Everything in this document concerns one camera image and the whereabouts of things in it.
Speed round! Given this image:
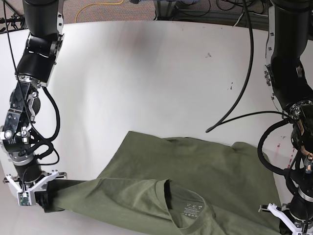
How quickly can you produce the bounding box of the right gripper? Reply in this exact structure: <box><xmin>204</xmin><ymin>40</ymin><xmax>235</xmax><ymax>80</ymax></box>
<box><xmin>3</xmin><ymin>164</ymin><xmax>67</xmax><ymax>213</ymax></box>

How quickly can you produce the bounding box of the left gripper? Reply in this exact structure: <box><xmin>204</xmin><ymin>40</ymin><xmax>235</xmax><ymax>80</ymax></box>
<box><xmin>259</xmin><ymin>193</ymin><xmax>313</xmax><ymax>235</ymax></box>

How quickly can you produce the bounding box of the olive green T-shirt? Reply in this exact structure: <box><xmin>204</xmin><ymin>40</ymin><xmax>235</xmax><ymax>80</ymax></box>
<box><xmin>48</xmin><ymin>132</ymin><xmax>280</xmax><ymax>235</ymax></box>

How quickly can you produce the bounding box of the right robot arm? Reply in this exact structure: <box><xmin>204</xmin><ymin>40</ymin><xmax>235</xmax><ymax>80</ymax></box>
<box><xmin>0</xmin><ymin>0</ymin><xmax>66</xmax><ymax>212</ymax></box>

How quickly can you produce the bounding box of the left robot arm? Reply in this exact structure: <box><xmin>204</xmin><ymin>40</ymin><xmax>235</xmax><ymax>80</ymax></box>
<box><xmin>257</xmin><ymin>0</ymin><xmax>313</xmax><ymax>235</ymax></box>

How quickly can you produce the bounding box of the red tape rectangle marking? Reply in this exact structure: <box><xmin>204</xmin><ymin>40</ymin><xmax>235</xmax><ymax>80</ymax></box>
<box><xmin>274</xmin><ymin>135</ymin><xmax>296</xmax><ymax>169</ymax></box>

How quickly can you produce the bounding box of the black tripod stand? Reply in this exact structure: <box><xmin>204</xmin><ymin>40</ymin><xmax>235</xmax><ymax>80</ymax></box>
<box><xmin>0</xmin><ymin>0</ymin><xmax>27</xmax><ymax>34</ymax></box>

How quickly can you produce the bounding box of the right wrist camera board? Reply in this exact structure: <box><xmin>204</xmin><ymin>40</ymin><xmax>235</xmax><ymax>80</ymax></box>
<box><xmin>17</xmin><ymin>191</ymin><xmax>33</xmax><ymax>206</ymax></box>

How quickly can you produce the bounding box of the yellow cable on floor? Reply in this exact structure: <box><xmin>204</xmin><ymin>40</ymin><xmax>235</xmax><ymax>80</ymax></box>
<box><xmin>75</xmin><ymin>0</ymin><xmax>124</xmax><ymax>24</ymax></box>

